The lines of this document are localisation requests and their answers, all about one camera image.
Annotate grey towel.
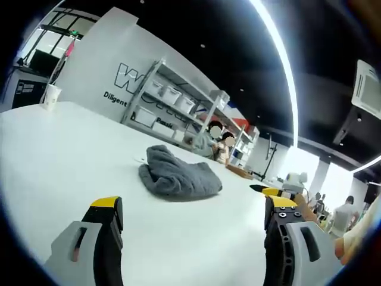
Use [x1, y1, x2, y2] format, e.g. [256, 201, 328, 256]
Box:
[138, 144, 223, 203]

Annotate person's right hand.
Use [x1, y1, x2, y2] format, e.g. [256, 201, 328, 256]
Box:
[293, 192, 322, 223]

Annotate wooden tray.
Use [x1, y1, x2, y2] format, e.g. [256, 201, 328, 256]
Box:
[225, 164, 254, 180]

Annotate black tripod stand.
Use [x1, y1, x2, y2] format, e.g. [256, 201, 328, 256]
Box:
[260, 144, 279, 182]

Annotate grey metal shelf rack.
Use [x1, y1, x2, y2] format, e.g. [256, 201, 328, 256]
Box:
[120, 57, 260, 167]

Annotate white storage bin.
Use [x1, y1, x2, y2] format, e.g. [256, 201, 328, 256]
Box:
[162, 85, 182, 105]
[148, 79, 164, 95]
[175, 95, 196, 114]
[134, 106, 158, 128]

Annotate ceiling air conditioner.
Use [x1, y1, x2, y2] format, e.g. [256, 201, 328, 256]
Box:
[350, 58, 381, 116]

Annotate curved ceiling light strip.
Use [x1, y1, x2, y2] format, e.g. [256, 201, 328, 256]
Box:
[248, 0, 381, 175]

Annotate white paper cup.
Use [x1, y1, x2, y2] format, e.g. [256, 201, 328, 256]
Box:
[43, 83, 63, 112]

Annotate black sign cabinet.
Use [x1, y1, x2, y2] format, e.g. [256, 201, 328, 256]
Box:
[11, 73, 50, 110]

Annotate black monitor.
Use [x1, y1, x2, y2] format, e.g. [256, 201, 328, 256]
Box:
[29, 48, 61, 74]

